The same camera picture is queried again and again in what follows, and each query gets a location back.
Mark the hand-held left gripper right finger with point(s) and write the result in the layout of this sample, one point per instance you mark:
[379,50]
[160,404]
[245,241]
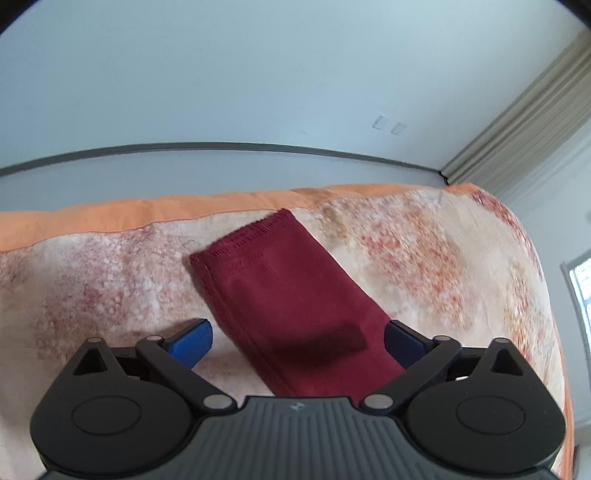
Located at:
[404,344]

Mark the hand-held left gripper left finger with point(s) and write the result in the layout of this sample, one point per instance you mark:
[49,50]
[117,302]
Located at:
[194,344]

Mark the dark red cloth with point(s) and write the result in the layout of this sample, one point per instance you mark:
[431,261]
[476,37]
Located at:
[295,300]

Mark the orange patterned blanket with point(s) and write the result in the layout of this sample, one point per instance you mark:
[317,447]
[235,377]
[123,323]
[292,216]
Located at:
[415,258]

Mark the window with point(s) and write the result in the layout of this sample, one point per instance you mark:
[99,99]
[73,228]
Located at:
[581,288]

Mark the beige curtain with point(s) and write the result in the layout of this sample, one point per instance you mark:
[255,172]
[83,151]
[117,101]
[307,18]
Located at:
[521,124]

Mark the grey wall rail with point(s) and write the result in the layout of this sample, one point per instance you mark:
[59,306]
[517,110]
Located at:
[221,150]

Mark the white wall switch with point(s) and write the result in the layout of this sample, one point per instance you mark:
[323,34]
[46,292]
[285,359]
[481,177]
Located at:
[381,122]
[399,127]

